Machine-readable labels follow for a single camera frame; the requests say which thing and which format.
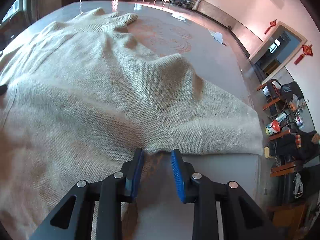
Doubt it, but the wooden shelf rack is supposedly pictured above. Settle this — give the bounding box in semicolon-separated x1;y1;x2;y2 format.
257;79;319;205

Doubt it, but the colourful snack bag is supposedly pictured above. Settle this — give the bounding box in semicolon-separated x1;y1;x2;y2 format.
265;120;281;136

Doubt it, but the beige knit sweater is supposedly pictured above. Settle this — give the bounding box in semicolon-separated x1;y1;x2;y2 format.
1;8;263;239

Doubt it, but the red Chinese knot ornament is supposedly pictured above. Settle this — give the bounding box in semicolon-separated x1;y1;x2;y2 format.
264;19;277;35

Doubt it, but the black bicycle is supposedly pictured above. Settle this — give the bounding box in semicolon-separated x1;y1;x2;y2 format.
170;0;195;9

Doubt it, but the white paper sheet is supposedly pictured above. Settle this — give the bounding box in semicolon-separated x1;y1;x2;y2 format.
209;30;223;44

